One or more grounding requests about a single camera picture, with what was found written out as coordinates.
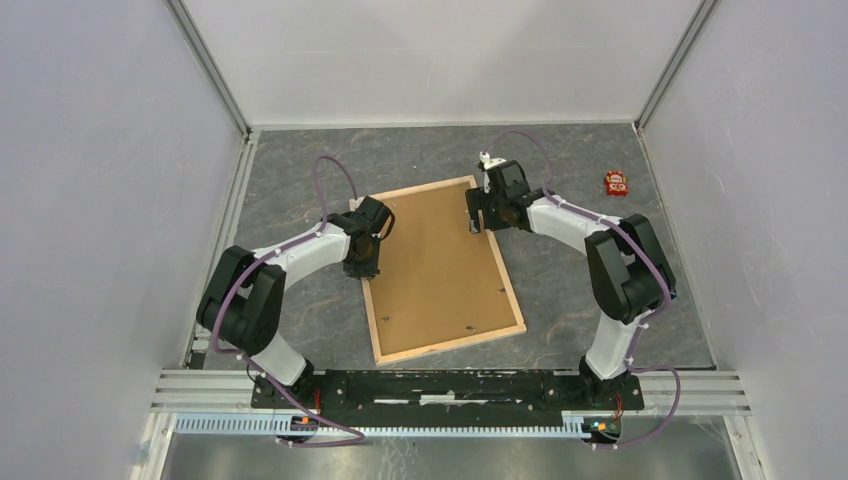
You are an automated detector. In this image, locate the light wooden picture frame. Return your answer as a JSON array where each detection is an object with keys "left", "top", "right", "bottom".
[{"left": 349, "top": 174, "right": 528, "bottom": 367}]

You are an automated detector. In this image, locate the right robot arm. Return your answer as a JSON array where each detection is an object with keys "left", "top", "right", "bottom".
[{"left": 465, "top": 153, "right": 676, "bottom": 408}]

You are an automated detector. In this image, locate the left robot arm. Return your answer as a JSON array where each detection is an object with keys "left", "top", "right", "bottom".
[{"left": 196, "top": 196, "right": 396, "bottom": 408}]

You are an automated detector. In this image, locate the red monster toy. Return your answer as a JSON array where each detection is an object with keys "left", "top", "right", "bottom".
[{"left": 604, "top": 170, "right": 629, "bottom": 196}]

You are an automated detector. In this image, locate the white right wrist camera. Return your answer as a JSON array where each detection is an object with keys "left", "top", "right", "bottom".
[{"left": 479, "top": 152, "right": 506, "bottom": 193}]

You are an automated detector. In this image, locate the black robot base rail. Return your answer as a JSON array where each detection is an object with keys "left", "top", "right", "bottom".
[{"left": 152, "top": 368, "right": 753, "bottom": 445}]

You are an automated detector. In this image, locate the aluminium corner post right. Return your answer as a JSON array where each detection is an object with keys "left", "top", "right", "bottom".
[{"left": 633, "top": 0, "right": 720, "bottom": 136}]

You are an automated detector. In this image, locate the aluminium corner post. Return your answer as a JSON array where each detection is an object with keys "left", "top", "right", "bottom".
[
  {"left": 633, "top": 0, "right": 720, "bottom": 136},
  {"left": 164, "top": 0, "right": 252, "bottom": 138}
]

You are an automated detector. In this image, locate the aluminium corner post left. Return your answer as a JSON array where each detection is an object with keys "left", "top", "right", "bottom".
[{"left": 164, "top": 0, "right": 252, "bottom": 138}]

